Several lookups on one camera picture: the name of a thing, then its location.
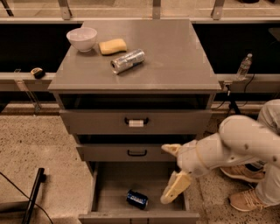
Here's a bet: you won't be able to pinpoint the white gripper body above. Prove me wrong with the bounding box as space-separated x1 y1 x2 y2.
177 140 208 178

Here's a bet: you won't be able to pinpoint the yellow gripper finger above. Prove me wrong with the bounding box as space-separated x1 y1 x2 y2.
160 171 192 204
161 143 181 158

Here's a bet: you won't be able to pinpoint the blue pepsi can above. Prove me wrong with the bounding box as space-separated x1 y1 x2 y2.
126 190 148 210

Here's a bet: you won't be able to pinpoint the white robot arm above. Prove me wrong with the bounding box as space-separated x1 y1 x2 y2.
160 115 280 204

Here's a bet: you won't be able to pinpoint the middle grey drawer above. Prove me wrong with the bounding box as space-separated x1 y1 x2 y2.
76 144 176 162

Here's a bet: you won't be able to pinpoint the grey drawer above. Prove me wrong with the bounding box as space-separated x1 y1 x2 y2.
79 162 200 224
60 109 211 135
76 144 176 162

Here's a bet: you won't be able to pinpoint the tan shoe near drawer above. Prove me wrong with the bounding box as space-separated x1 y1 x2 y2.
228 189 267 212

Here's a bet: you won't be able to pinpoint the bottom grey drawer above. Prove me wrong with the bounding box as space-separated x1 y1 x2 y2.
79 162 200 224

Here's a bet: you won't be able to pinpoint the grey drawer cabinet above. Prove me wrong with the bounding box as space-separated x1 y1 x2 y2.
47 18 221 176

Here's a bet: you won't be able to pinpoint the silver soda can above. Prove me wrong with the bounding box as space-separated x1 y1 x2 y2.
110 49 145 74

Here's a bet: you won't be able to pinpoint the top grey drawer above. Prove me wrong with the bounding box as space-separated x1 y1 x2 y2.
60 109 211 135

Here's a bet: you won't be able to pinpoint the tan shoe far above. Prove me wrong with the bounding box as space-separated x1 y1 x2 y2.
220 164 264 183

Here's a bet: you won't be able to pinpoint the black tripod leg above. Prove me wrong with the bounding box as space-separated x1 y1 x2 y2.
224 81 241 115

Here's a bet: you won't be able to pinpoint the person leg light trousers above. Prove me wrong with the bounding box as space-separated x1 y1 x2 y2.
253 99 280 207

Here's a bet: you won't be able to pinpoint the clear plastic water bottle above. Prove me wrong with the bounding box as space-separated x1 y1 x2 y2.
236 53 253 81

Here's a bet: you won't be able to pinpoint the yellow sponge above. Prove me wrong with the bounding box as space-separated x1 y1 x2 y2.
99 38 127 55

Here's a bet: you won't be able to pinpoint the black stand bar left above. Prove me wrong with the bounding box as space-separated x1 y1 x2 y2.
21 168 46 224

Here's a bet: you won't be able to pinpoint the white bowl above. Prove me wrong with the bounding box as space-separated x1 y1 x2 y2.
66 27 97 53

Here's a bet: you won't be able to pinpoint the black yellow tape measure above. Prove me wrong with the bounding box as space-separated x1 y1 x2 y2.
31 67 46 79

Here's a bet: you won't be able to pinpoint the metal bracket under ledge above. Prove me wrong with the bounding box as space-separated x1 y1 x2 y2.
14 69 41 115

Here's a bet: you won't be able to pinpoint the black cable left floor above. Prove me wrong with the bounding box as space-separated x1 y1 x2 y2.
0 171 55 224

